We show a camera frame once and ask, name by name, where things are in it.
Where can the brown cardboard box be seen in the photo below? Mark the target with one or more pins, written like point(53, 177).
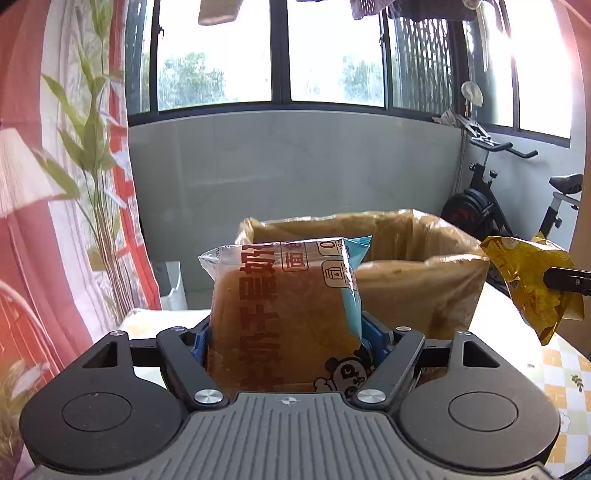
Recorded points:
point(420, 270)

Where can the red printed backdrop curtain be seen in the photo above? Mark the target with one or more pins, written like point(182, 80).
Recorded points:
point(73, 260)

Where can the brown bread slice package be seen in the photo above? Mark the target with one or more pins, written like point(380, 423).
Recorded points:
point(287, 316)

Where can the gold foil snack bag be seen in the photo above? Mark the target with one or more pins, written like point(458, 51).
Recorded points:
point(522, 264)

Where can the hanging beige towel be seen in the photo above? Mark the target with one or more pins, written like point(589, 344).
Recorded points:
point(214, 12)

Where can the floral checkered tablecloth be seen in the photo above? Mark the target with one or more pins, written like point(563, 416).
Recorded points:
point(557, 369)

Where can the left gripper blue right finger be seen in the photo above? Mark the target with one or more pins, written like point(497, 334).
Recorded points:
point(377, 338)

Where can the black exercise bike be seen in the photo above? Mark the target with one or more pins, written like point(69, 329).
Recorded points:
point(519, 206)

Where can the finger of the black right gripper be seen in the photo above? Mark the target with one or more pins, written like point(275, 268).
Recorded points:
point(568, 280)

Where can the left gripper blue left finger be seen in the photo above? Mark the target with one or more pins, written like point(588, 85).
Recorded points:
point(201, 342)

